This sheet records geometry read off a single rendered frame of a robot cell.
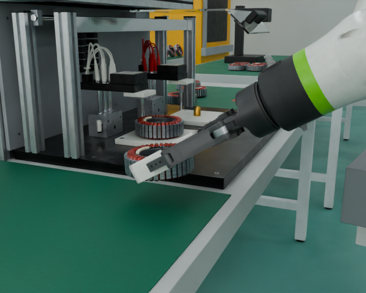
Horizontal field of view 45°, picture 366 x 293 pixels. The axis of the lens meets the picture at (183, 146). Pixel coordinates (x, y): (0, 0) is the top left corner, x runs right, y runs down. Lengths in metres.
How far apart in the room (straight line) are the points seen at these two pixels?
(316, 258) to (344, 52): 1.67
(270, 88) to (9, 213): 0.43
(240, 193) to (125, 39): 0.74
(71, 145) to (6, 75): 0.20
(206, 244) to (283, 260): 1.53
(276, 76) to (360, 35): 0.11
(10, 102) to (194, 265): 0.58
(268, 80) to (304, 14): 5.69
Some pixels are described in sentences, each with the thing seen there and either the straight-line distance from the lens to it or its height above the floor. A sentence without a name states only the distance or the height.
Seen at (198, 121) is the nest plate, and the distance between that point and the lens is 1.17.
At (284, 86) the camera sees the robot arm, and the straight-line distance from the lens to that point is 0.58.
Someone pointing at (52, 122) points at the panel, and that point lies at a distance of 1.10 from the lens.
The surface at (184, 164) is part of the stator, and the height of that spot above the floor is 0.82.
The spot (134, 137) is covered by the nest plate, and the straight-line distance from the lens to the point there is 1.00.
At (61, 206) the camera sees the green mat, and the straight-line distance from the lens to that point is 0.73.
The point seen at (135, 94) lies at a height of 0.88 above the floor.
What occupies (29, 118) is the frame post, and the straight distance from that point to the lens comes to 0.95.
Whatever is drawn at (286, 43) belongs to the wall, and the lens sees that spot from 6.31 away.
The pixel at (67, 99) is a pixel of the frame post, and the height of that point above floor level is 0.89.
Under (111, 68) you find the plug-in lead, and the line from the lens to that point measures 1.05.
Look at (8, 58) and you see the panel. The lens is 0.99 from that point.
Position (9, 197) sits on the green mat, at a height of 0.75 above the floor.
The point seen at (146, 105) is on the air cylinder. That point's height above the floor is 0.81.
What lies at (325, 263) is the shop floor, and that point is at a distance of 2.14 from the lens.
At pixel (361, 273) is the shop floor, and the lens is 2.11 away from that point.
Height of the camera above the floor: 1.03
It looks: 15 degrees down
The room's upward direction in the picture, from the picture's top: straight up
